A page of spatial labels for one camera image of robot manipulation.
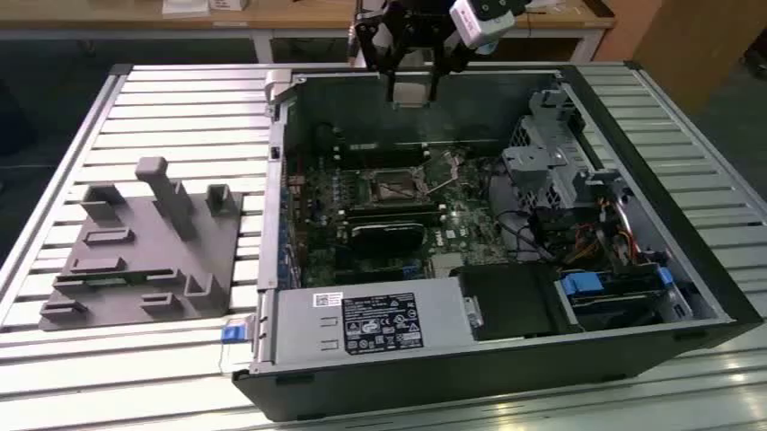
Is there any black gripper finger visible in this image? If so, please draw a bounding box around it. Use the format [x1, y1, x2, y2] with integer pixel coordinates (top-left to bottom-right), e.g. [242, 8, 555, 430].
[352, 15, 413, 104]
[427, 32, 476, 104]

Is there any silver CPU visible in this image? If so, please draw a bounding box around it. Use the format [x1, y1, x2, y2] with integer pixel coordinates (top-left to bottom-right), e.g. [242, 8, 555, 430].
[392, 82, 433, 110]

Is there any CPU socket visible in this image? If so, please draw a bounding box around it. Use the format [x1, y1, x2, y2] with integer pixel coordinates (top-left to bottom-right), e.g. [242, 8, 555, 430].
[364, 168, 424, 206]

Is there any grey metal drive cage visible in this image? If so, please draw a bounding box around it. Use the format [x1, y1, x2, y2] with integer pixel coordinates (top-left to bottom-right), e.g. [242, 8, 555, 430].
[489, 88, 607, 216]

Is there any green motherboard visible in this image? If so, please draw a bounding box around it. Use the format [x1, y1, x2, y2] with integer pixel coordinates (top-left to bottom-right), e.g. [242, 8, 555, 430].
[278, 134, 511, 289]

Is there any black graphics card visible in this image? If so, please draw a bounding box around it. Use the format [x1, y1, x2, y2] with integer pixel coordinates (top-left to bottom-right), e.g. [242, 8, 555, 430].
[346, 218, 428, 259]

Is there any silver chipset heatsink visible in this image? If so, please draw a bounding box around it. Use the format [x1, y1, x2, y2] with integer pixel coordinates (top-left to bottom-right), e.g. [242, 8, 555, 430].
[431, 255, 465, 276]

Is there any brown wooden cabinet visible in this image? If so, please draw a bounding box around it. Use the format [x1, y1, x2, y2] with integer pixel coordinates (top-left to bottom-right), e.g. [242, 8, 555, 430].
[631, 0, 767, 119]

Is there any light wooden desk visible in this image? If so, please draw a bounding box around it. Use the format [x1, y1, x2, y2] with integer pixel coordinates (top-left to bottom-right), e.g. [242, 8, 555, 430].
[0, 0, 617, 64]

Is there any black plastic shroud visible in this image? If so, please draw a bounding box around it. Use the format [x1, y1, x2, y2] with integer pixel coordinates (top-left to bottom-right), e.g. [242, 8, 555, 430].
[448, 263, 585, 341]

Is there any blue disk carrier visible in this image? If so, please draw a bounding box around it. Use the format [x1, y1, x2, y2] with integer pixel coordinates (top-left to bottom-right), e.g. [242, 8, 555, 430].
[560, 268, 667, 315]

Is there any grey power supply unit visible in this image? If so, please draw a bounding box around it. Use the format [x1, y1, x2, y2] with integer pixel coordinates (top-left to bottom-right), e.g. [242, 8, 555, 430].
[256, 277, 480, 365]

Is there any grey parts rack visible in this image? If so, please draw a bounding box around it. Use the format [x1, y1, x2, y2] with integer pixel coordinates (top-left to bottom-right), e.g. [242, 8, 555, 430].
[36, 156, 246, 333]

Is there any blue plastic clip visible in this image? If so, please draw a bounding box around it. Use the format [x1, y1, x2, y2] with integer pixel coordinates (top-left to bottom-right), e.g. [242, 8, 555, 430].
[218, 315, 253, 346]

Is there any green RAM stick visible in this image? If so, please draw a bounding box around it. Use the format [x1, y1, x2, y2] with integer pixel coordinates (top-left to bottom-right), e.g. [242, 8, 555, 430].
[80, 274, 148, 286]

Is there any black PC case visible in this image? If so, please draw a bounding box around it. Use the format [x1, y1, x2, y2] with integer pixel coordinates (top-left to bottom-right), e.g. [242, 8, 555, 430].
[230, 62, 767, 423]

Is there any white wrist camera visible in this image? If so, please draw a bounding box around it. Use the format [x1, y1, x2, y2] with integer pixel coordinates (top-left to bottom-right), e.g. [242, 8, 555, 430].
[448, 0, 517, 55]

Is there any orange power wire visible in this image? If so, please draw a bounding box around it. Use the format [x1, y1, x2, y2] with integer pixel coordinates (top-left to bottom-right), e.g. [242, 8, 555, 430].
[569, 224, 604, 267]

